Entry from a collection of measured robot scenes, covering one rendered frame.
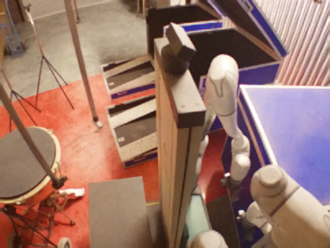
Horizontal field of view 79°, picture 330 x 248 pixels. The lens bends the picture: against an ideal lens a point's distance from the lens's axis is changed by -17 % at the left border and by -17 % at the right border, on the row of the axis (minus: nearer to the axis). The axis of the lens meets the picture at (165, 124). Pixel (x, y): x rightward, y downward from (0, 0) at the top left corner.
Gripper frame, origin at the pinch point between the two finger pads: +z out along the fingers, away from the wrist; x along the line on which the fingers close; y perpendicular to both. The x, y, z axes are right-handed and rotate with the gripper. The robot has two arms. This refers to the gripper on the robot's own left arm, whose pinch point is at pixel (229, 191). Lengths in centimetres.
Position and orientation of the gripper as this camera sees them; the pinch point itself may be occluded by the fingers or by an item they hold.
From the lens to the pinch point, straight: 165.7
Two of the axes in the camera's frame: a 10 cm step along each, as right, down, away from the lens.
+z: 0.0, 6.9, 7.2
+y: 9.8, -1.3, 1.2
